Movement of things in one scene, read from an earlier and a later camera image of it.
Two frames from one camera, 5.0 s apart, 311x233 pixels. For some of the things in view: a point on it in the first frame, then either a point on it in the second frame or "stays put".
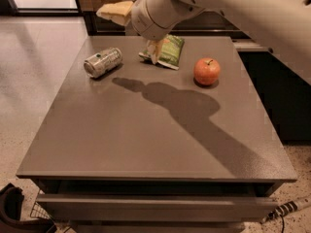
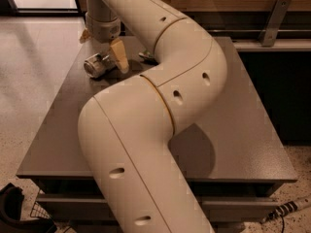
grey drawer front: [156, 208] stays put
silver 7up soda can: [103, 62] stays put
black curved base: [11, 204] stays put
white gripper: [141, 17] -> [102, 30]
